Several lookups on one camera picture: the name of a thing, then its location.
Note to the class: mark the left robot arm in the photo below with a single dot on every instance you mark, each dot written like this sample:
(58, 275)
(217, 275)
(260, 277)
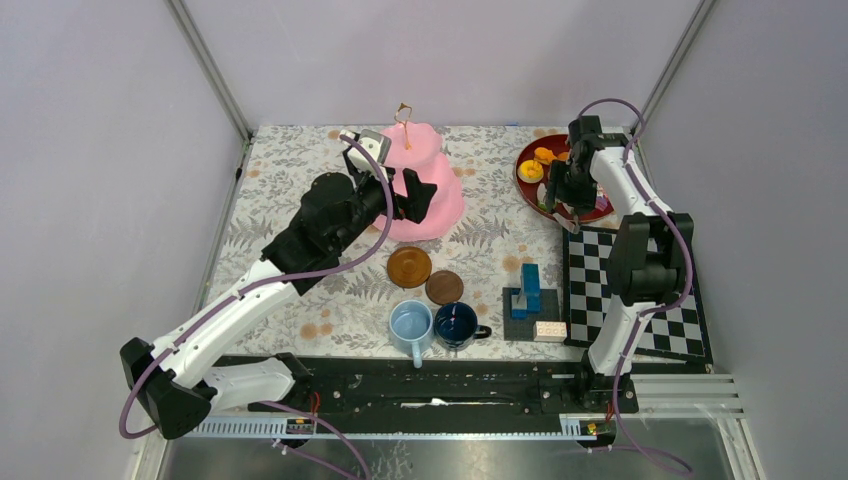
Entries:
(175, 378)

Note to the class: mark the white building block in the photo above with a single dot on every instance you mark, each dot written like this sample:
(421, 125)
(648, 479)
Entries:
(550, 331)

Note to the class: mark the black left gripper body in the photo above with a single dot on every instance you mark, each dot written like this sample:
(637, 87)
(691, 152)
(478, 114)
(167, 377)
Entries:
(387, 196)

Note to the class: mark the aluminium frame post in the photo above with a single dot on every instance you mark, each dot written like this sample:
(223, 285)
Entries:
(209, 68)
(680, 52)

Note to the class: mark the pink three-tier cake stand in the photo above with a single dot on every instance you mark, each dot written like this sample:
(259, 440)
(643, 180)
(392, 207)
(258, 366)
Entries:
(418, 146)

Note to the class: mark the dark brown wooden coaster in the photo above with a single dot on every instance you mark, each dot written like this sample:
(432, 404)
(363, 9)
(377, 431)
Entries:
(444, 287)

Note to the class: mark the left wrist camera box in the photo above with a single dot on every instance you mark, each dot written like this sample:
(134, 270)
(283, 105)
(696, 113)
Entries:
(374, 143)

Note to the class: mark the floral patterned tablecloth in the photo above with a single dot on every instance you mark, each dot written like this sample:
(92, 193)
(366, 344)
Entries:
(346, 315)

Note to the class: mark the light blue mug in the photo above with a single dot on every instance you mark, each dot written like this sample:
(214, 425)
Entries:
(411, 330)

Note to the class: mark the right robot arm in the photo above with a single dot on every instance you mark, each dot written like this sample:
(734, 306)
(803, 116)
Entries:
(650, 267)

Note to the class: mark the dark blue mug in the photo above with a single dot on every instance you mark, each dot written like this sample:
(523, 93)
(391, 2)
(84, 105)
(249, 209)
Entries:
(456, 326)

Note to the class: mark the dark red round tray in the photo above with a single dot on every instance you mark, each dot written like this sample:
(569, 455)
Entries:
(534, 194)

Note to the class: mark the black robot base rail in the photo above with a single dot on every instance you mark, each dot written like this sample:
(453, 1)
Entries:
(391, 396)

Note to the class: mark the aluminium frame post left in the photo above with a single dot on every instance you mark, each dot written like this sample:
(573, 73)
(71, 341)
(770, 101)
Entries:
(209, 68)

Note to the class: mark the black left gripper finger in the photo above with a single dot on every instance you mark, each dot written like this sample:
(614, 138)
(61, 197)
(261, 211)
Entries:
(414, 204)
(362, 172)

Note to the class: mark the grey building block baseplate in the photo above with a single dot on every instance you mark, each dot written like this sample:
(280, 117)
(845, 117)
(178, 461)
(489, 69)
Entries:
(524, 329)

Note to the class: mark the orange yellow fish pastry toy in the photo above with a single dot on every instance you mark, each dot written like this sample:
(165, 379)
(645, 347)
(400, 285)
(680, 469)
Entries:
(544, 155)

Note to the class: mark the aluminium frame post right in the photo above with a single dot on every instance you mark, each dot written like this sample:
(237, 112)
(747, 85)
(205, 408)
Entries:
(680, 52)

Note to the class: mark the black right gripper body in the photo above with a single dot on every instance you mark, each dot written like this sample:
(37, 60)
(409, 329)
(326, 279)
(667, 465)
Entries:
(568, 196)

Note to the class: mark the light brown wooden coaster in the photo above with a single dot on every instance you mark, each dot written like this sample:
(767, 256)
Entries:
(409, 267)

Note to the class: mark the black white checkerboard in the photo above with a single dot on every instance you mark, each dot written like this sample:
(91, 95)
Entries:
(677, 334)

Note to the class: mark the yellow round cake toy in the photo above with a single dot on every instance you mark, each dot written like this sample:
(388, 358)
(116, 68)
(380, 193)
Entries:
(530, 171)

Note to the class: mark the blue building block tower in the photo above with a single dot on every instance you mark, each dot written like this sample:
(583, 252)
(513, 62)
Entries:
(526, 300)

